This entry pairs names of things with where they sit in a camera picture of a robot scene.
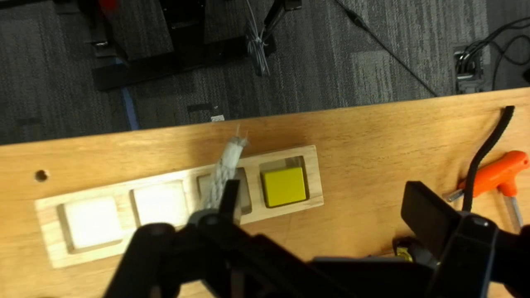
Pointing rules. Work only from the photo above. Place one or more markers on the black floor power box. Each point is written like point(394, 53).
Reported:
point(469, 68)

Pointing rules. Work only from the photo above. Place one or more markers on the white square block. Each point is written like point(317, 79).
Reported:
point(91, 222)
point(159, 202)

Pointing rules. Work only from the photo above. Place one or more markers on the black floor stand base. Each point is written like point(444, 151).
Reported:
point(149, 60)

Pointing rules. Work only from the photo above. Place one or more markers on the silver tripod leg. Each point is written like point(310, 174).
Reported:
point(260, 41)

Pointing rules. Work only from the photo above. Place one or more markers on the yellow wooden block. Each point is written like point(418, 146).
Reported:
point(283, 185)

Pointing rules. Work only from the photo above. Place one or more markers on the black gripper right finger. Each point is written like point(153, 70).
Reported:
point(474, 258)

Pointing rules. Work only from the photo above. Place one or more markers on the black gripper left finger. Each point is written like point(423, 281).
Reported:
point(221, 258)

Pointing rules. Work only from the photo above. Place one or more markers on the wooden board with square slots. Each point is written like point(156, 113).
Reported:
point(50, 232)

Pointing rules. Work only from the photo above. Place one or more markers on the black yellow tape measure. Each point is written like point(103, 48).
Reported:
point(406, 252)

